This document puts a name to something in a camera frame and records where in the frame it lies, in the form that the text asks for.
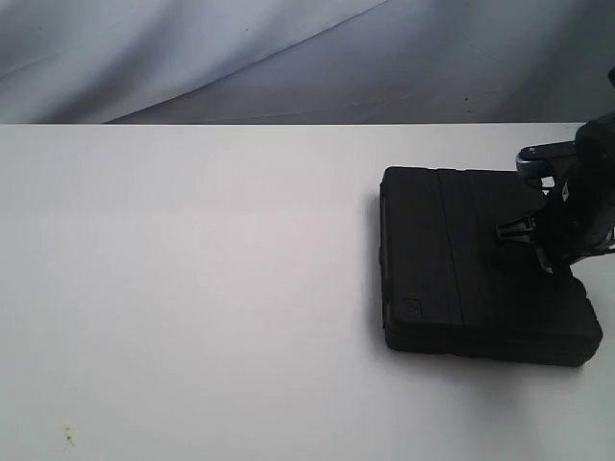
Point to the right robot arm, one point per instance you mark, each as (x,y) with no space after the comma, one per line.
(594,142)

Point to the black plastic tool case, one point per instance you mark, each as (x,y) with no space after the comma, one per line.
(448,286)

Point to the white backdrop cloth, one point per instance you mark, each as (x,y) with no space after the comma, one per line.
(305,62)

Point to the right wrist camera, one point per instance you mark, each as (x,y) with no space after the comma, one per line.
(546,160)

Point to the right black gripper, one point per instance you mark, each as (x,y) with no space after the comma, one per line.
(576,222)

